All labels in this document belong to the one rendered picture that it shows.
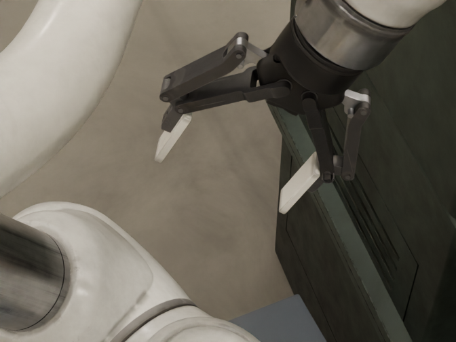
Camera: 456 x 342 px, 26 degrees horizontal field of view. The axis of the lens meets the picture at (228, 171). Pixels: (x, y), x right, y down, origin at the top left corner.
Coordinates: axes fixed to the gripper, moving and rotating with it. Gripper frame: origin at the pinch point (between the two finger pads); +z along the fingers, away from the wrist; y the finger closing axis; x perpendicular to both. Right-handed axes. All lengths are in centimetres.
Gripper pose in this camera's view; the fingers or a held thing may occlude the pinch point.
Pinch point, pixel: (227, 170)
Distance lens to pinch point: 96.7
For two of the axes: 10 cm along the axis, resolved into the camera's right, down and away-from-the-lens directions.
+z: -4.5, 5.6, 7.0
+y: -8.9, -3.7, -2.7
